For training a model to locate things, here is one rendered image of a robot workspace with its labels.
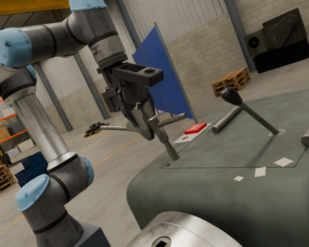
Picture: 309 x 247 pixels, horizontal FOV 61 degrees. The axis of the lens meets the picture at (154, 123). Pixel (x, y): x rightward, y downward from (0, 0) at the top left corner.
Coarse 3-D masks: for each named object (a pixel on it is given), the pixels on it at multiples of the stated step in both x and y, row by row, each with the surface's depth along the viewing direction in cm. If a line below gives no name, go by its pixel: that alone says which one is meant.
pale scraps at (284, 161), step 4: (280, 160) 48; (284, 160) 47; (288, 160) 46; (280, 164) 46; (284, 164) 46; (260, 168) 48; (264, 168) 47; (256, 172) 47; (260, 172) 47; (264, 172) 46; (240, 176) 48; (256, 176) 46
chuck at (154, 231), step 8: (152, 224) 50; (160, 224) 48; (168, 224) 47; (144, 232) 49; (152, 232) 47; (160, 232) 45; (168, 232) 45; (176, 232) 44; (184, 232) 44; (136, 240) 47; (144, 240) 45; (152, 240) 44; (176, 240) 42; (184, 240) 42; (192, 240) 42; (200, 240) 42
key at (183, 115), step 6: (180, 114) 53; (186, 114) 53; (168, 120) 56; (174, 120) 55; (102, 126) 77; (108, 126) 74; (114, 126) 72; (120, 126) 71; (126, 126) 69; (150, 126) 61
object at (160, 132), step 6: (150, 120) 59; (156, 120) 59; (156, 126) 59; (156, 132) 60; (162, 132) 60; (162, 138) 60; (168, 138) 60; (168, 144) 61; (168, 150) 61; (174, 150) 61; (174, 156) 61
